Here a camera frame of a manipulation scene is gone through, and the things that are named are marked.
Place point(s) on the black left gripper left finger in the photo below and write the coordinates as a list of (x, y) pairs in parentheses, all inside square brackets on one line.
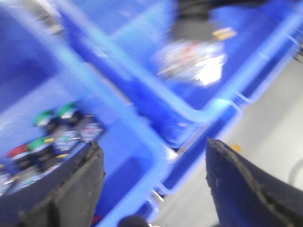
[(67, 197)]

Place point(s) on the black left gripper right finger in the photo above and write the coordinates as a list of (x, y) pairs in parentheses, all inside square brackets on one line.
[(246, 196)]

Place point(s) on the bagged buttons in bin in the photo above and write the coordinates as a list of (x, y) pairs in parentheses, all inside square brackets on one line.
[(189, 61)]

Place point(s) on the red push button small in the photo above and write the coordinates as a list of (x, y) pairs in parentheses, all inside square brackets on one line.
[(17, 150)]

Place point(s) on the green push button left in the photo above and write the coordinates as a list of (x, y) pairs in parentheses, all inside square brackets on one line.
[(43, 118)]

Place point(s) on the green push button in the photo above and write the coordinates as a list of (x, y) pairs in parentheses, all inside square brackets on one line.
[(43, 118), (67, 111)]

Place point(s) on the blue button source bin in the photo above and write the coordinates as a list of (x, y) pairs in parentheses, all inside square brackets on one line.
[(38, 71)]

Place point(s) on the blue target bin right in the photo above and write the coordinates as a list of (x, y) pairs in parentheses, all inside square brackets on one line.
[(186, 90)]

